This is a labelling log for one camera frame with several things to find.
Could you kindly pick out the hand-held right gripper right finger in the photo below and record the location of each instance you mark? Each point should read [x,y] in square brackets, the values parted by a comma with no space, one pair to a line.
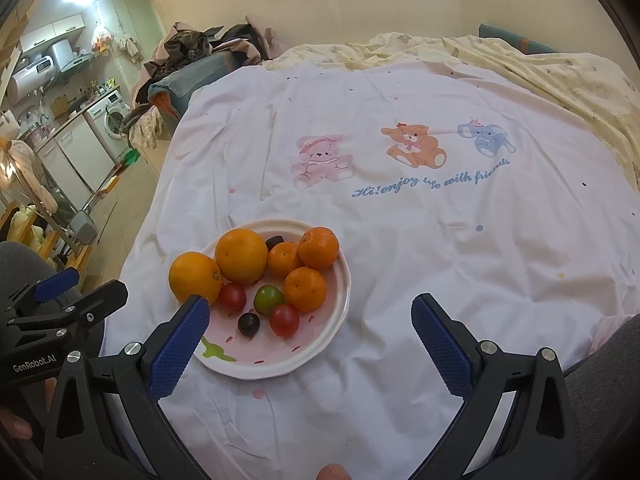
[445,350]

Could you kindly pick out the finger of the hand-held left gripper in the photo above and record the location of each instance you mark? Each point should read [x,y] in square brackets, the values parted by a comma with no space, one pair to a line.
[55,285]
[105,302]

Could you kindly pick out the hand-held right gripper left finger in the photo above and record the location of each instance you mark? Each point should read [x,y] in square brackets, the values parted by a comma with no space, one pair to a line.
[177,350]

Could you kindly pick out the large orange with stem mark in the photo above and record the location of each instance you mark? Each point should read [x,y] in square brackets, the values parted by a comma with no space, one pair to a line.
[192,277]

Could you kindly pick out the dark plum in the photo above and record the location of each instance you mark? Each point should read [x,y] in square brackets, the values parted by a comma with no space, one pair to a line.
[274,243]
[248,324]

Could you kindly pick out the red cherry tomato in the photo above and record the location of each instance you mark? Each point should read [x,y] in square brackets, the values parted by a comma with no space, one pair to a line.
[285,320]
[232,297]

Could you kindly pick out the green tomato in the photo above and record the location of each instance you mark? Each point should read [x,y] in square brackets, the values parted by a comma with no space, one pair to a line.
[267,300]

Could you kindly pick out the pink dotted plate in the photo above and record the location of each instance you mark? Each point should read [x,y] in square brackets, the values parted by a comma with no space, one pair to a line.
[300,355]

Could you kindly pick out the small tangerine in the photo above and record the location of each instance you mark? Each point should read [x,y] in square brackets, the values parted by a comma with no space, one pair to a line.
[284,260]

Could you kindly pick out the person's left hand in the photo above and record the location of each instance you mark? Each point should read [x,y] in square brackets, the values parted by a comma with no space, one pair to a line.
[15,425]

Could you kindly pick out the person's right hand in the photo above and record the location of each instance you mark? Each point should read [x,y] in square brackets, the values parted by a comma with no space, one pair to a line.
[334,472]

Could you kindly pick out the grey metal stool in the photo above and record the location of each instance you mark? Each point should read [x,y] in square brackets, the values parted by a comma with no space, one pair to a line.
[80,225]

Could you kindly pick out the white printed blanket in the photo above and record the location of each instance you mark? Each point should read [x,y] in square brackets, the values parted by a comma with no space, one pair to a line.
[425,260]

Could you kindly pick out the beige plush toy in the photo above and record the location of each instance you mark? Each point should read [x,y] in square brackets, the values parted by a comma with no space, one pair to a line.
[27,165]

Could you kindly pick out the white base cabinet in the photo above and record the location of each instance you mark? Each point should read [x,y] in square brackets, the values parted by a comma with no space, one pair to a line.
[75,152]

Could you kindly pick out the green dustpan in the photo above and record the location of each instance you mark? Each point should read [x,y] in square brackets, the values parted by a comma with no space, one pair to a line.
[131,157]

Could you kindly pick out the person's right trouser leg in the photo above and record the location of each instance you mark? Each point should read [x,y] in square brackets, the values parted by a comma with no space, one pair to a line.
[605,400]

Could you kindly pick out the pink striped cloth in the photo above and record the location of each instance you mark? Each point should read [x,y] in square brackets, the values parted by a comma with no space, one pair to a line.
[612,332]

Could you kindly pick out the white washing machine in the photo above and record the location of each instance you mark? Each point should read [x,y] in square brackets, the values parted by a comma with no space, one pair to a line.
[112,120]

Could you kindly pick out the floral cloth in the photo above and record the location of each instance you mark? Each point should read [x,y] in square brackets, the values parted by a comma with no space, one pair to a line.
[147,130]

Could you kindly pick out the white water heater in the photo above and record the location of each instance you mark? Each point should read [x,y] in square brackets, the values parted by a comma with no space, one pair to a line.
[30,77]

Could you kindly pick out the range hood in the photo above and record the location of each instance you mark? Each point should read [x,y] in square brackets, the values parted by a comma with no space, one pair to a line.
[67,55]

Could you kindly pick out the orange plastic bag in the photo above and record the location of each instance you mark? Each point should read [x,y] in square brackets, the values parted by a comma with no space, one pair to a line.
[102,37]

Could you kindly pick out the camouflage garment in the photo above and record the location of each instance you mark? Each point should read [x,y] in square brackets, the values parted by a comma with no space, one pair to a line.
[187,47]

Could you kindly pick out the dark clothes pile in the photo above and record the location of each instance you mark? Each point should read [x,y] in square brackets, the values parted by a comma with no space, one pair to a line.
[240,40]

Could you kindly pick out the yellow printed quilt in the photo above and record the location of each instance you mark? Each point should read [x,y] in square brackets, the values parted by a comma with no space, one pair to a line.
[575,75]

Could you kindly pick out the teal cushion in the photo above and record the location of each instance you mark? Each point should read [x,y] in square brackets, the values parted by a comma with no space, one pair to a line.
[515,40]

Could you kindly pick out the white wall cabinets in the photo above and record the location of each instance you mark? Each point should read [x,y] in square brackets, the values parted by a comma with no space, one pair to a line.
[50,32]

